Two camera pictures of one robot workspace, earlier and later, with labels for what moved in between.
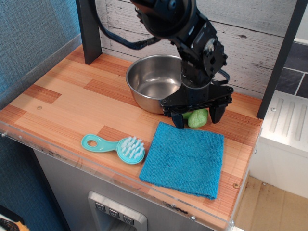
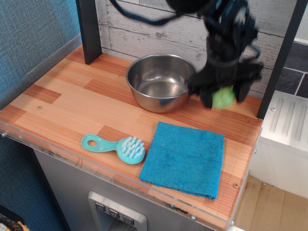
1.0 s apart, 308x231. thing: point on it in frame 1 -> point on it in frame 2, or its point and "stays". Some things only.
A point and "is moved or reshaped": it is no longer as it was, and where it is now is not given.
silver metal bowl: (151, 78) stays
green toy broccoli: (197, 118) is moved or reshaped
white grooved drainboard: (286, 120) stays
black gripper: (215, 97) -> (218, 75)
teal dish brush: (129, 150) stays
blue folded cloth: (186, 160) stays
